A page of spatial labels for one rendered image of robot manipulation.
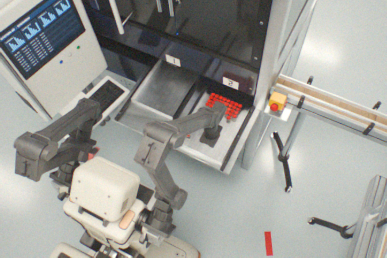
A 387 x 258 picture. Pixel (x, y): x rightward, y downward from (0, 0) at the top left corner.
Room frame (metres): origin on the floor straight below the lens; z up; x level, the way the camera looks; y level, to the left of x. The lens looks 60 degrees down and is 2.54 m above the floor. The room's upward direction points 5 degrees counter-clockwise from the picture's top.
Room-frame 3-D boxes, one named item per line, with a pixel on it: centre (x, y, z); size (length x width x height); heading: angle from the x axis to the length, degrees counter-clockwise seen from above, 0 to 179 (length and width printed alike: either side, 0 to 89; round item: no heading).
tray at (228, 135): (0.86, -0.10, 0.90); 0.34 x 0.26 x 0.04; 147
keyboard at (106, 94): (1.09, 0.57, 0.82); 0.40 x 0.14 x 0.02; 136
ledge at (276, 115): (0.95, -0.47, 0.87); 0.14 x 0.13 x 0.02; 147
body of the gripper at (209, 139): (0.67, -0.07, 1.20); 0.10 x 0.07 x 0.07; 147
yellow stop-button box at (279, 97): (0.92, -0.43, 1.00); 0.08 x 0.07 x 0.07; 147
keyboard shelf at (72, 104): (1.12, 0.61, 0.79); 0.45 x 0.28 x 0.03; 136
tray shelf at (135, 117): (0.98, 0.02, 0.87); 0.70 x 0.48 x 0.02; 57
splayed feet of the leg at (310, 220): (0.39, -0.93, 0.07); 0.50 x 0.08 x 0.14; 57
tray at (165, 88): (1.14, 0.13, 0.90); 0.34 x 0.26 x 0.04; 147
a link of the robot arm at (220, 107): (0.71, -0.08, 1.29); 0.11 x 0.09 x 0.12; 146
